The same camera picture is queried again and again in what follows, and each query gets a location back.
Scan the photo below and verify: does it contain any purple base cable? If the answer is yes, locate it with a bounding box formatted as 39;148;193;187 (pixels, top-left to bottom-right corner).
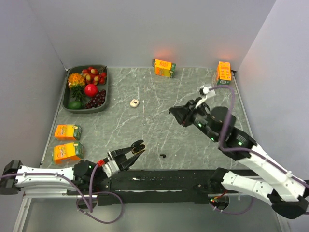
209;195;255;216
76;192;124;224

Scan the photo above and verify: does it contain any red cherry bunch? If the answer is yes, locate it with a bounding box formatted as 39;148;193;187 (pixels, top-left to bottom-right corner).
82;66;107;85

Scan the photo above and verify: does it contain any beige earbud charging case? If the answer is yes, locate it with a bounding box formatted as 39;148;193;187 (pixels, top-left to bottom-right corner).
130;99;140;108

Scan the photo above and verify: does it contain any red apple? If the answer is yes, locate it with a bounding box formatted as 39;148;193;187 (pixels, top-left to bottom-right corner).
84;84;98;97

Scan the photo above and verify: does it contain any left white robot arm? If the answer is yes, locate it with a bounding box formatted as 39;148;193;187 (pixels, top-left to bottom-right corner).
0;140;145;195

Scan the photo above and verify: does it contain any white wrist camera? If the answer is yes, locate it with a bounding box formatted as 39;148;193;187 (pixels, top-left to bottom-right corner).
97;158;120;177
195;85;216;109

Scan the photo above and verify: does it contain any dark grey fruit tray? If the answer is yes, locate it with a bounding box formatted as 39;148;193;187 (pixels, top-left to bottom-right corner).
62;65;109;114

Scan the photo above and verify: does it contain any orange juice box left lower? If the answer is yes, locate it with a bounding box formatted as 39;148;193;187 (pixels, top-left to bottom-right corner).
53;142;84;165

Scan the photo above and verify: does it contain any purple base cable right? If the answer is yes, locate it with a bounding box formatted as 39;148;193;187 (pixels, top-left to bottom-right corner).
209;195;255;216

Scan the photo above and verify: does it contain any orange juice box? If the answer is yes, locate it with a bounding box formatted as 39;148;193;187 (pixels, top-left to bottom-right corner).
216;61;232;85
54;124;82;141
53;142;84;165
152;59;176;78

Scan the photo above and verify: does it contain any dark purple grape bunch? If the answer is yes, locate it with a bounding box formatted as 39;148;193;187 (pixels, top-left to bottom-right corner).
85;89;106;109

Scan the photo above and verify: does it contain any orange juice box back centre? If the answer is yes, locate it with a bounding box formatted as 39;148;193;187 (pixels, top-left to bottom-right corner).
152;59;176;78

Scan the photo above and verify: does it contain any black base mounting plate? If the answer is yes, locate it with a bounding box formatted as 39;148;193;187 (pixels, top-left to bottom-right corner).
65;169;239;206

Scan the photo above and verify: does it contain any green avocado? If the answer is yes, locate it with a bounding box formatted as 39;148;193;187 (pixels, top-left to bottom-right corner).
67;101;84;110

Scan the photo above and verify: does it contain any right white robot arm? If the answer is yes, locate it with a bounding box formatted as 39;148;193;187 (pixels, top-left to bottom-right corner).
169;98;309;219

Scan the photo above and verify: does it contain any orange juice box left upper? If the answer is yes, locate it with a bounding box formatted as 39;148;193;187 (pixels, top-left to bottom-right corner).
54;124;82;141

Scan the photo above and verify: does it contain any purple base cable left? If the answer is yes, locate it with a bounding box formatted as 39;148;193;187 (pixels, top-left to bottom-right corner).
76;192;124;224

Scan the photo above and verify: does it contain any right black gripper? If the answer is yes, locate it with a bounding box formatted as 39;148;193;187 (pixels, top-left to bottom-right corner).
169;97;218;142

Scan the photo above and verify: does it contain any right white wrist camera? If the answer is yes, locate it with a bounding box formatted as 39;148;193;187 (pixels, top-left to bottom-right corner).
195;85;216;109

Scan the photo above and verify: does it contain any orange yellow flower pineapple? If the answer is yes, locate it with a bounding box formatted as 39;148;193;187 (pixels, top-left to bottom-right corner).
67;73;85;102

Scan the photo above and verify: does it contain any black earbud charging case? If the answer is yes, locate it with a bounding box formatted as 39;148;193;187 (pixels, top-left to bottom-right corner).
131;139;146;155

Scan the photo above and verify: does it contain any orange juice box back right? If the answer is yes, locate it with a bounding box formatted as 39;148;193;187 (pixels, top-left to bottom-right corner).
216;61;232;85

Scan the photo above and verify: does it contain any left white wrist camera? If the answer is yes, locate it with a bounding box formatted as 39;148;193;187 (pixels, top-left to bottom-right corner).
97;158;120;177

